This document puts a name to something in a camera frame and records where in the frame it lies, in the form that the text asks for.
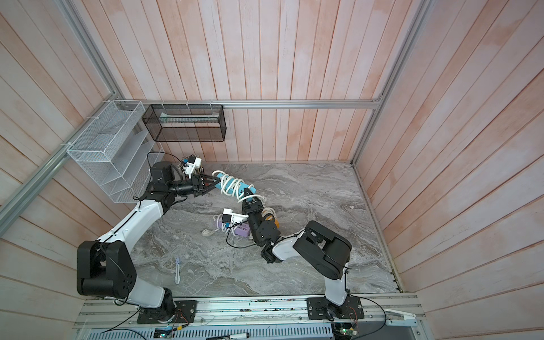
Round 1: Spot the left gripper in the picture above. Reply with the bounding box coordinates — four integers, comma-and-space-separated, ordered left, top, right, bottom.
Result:
169, 173, 221, 197

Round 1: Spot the teal power strip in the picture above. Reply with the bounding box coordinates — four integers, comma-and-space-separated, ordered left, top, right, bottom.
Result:
215, 172, 256, 200

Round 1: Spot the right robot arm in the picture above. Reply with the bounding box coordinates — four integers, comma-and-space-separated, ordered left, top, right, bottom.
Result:
241, 189, 352, 322

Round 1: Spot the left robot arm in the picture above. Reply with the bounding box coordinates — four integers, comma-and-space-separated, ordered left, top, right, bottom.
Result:
76, 157, 220, 323

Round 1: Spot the purple power strip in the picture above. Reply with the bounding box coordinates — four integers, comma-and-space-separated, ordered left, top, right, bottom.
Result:
214, 214, 251, 238

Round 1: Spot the black mesh basket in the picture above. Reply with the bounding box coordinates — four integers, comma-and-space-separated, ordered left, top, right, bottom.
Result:
143, 103, 227, 143

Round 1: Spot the black marker pen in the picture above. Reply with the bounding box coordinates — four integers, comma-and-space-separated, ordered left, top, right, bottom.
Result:
206, 332, 249, 340

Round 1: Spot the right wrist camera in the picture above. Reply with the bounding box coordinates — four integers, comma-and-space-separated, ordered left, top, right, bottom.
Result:
221, 208, 249, 227

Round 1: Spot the white cord of purple strip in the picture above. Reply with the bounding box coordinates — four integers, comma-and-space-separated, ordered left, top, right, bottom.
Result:
200, 213, 244, 238

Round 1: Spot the white wire mesh shelf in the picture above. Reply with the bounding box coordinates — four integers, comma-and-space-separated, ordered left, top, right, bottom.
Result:
67, 101, 164, 204

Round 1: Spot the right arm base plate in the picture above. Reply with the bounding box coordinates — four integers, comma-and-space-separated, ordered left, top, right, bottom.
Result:
306, 296, 364, 322

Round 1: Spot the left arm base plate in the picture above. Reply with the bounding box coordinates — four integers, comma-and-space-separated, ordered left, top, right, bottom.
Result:
137, 300, 198, 324

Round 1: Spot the horizontal aluminium wall rail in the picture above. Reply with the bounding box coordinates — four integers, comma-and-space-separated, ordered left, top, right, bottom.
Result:
117, 99, 381, 110

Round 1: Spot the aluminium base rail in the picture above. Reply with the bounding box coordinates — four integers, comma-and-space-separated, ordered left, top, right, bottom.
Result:
71, 293, 434, 339

